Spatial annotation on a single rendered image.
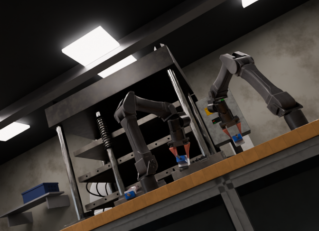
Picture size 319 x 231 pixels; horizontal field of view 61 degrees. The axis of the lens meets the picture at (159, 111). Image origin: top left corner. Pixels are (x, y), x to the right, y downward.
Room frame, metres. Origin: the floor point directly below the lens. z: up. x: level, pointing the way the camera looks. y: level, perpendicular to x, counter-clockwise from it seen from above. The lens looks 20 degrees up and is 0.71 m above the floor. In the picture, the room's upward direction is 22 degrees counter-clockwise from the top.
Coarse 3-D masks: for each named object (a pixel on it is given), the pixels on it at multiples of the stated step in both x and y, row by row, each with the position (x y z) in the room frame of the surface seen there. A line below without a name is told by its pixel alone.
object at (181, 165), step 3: (177, 156) 1.26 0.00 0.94; (180, 156) 1.31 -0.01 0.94; (183, 156) 1.31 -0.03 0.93; (186, 156) 1.35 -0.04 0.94; (177, 159) 1.31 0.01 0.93; (180, 159) 1.31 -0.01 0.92; (183, 159) 1.31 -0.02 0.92; (186, 159) 1.33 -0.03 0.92; (177, 162) 1.32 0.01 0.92; (180, 162) 1.32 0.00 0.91; (183, 162) 1.33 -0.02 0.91; (186, 162) 1.34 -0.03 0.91; (189, 162) 1.37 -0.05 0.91; (180, 165) 1.35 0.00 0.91; (183, 165) 1.35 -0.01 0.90; (186, 165) 1.34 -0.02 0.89
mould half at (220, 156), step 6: (210, 156) 1.31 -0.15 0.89; (216, 156) 1.30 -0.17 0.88; (222, 156) 1.31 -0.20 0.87; (198, 162) 1.32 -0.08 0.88; (204, 162) 1.32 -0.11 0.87; (210, 162) 1.31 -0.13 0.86; (216, 162) 1.31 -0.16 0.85; (192, 168) 1.33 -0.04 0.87; (198, 168) 1.32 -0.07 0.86; (174, 174) 1.35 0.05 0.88; (180, 174) 1.34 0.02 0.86; (186, 174) 1.34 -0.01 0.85; (174, 180) 1.35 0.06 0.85
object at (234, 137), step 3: (234, 135) 1.41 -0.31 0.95; (237, 135) 1.31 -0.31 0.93; (240, 135) 1.36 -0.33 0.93; (234, 138) 1.37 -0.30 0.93; (237, 138) 1.35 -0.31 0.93; (240, 138) 1.36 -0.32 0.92; (234, 141) 1.41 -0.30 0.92; (237, 141) 1.39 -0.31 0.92; (240, 141) 1.40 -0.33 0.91; (243, 141) 1.40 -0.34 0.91; (237, 144) 1.40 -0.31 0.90; (240, 144) 1.42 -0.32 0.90
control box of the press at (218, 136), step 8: (208, 96) 2.14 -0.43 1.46; (232, 96) 2.10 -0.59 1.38; (200, 104) 2.16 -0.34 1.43; (232, 104) 2.11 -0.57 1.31; (200, 112) 2.16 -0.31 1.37; (208, 112) 2.15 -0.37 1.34; (216, 112) 2.14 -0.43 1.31; (232, 112) 2.12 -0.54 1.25; (240, 112) 2.10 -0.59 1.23; (208, 120) 2.16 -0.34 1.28; (216, 120) 2.14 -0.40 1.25; (240, 120) 2.11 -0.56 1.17; (208, 128) 2.16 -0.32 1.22; (216, 128) 2.15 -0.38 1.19; (232, 128) 2.13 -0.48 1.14; (248, 128) 2.10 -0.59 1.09; (216, 136) 2.15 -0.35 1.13; (224, 136) 2.14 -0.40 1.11; (216, 144) 2.16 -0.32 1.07; (224, 144) 2.28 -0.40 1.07; (232, 144) 2.19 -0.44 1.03; (240, 152) 2.18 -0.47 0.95
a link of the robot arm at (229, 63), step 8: (224, 56) 1.07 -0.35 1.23; (232, 56) 1.06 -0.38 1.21; (240, 56) 1.10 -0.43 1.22; (248, 56) 1.06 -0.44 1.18; (224, 64) 1.09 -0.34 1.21; (232, 64) 1.05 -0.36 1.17; (224, 72) 1.16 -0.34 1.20; (232, 72) 1.07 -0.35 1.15; (216, 80) 1.23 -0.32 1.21; (224, 80) 1.19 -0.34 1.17; (216, 88) 1.25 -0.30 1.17; (224, 88) 1.25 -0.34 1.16; (216, 96) 1.29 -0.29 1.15
